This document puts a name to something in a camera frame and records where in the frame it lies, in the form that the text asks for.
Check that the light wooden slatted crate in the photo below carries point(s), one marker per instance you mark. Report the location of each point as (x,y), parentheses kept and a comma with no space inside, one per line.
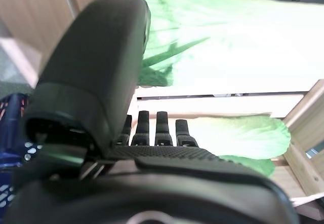
(303,122)

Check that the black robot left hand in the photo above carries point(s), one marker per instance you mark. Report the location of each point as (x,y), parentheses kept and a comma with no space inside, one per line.
(88,69)

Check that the blue plastic shopping basket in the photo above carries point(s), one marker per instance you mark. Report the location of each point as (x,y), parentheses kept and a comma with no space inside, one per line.
(12,122)

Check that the green white napa cabbage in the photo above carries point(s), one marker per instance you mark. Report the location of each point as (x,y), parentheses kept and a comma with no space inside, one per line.
(202,31)
(240,135)

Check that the wooden display shelf dark frame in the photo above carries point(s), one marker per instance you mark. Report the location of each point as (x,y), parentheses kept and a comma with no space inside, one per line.
(30,6)

